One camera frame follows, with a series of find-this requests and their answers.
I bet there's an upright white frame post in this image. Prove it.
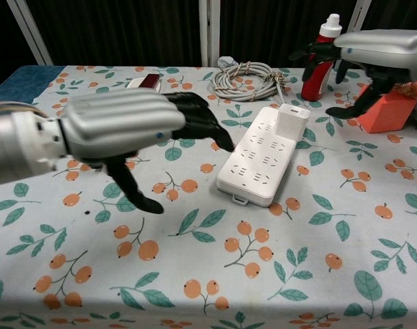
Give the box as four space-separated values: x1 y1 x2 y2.
198 0 223 68

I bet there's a black pleated curtain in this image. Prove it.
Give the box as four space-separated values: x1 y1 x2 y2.
0 0 417 94

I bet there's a slanted white frame post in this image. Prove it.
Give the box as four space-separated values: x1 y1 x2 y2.
344 0 372 35
5 0 54 66

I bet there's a white cable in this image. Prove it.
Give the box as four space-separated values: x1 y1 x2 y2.
213 56 292 104

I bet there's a floral fruit print tablecloth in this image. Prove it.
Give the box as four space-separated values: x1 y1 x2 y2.
0 64 417 329

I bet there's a red sauce bottle white cap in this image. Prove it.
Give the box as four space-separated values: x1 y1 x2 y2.
301 13 342 102

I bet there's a blue table cover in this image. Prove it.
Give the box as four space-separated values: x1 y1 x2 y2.
0 65 65 106

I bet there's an orange block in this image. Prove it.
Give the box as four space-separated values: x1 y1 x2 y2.
357 84 417 134

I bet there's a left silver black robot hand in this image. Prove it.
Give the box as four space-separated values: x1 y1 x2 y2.
55 89 236 215

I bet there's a white cube charger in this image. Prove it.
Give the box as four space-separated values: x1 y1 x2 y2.
275 103 311 141

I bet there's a white power strip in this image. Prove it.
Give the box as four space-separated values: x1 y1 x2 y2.
216 106 312 208

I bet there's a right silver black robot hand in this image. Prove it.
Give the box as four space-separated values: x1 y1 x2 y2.
289 29 417 120

